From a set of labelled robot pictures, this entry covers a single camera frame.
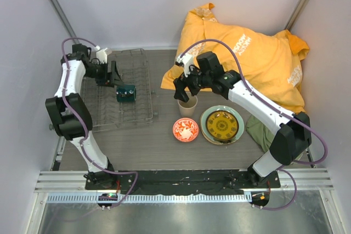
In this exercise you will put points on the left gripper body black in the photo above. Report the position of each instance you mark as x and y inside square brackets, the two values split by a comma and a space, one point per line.
[99, 72]

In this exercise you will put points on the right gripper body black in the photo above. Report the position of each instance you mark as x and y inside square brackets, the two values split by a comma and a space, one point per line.
[196, 80]

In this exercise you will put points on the dark green mug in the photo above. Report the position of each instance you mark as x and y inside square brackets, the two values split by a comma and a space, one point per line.
[126, 93]

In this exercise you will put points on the beige tall cup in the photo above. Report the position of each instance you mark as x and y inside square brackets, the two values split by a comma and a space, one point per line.
[187, 109]

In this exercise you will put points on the white orange patterned bowl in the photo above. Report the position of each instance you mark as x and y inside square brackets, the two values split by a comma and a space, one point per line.
[185, 130]

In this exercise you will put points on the light green flower plate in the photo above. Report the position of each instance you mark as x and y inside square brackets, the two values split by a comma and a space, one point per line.
[205, 119]

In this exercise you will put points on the yellow patterned plate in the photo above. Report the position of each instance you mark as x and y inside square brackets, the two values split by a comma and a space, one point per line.
[222, 125]

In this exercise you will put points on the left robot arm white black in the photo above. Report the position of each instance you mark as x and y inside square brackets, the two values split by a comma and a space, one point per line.
[70, 116]

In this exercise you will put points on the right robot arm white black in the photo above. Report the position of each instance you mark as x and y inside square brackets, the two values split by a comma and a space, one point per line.
[291, 131]

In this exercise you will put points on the yellow Mickey Mouse shirt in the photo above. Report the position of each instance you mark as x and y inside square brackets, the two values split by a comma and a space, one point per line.
[271, 64]

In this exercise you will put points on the olive green cloth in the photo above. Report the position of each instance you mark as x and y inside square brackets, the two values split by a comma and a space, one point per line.
[259, 133]

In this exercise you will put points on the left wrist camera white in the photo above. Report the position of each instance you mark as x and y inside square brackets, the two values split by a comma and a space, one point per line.
[102, 54]

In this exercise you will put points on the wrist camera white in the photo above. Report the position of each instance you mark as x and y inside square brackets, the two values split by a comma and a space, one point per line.
[185, 61]
[102, 54]

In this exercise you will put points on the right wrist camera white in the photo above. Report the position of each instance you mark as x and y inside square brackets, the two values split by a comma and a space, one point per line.
[185, 61]

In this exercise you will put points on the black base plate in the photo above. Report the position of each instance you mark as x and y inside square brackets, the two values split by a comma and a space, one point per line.
[180, 182]

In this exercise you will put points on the slotted cable duct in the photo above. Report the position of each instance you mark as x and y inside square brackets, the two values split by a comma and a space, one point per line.
[106, 198]

